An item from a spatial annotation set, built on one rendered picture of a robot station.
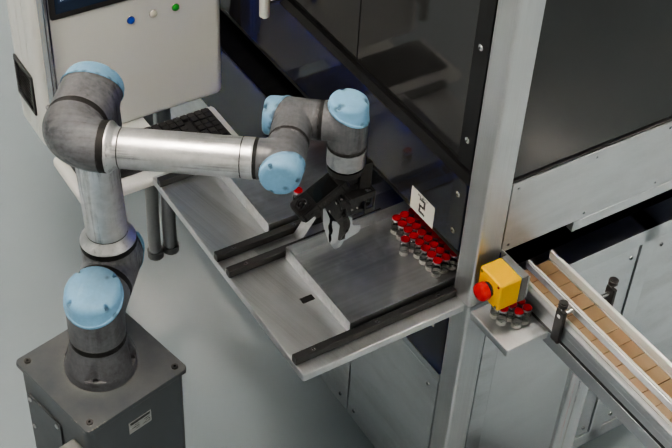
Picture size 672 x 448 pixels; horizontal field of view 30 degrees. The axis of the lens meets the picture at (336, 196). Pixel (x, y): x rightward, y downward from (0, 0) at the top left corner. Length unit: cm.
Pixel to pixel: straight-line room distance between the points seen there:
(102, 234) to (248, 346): 129
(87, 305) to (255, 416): 119
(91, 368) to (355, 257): 62
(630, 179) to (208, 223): 94
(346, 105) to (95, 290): 65
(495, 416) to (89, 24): 135
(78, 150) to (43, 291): 176
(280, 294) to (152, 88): 79
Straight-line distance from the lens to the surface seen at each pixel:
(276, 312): 265
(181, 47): 321
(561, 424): 287
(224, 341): 378
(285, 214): 287
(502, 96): 233
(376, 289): 271
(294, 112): 226
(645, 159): 278
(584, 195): 270
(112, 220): 254
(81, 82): 235
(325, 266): 275
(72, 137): 225
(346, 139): 228
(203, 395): 365
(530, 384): 311
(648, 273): 312
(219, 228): 284
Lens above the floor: 281
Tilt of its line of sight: 41 degrees down
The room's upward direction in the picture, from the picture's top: 3 degrees clockwise
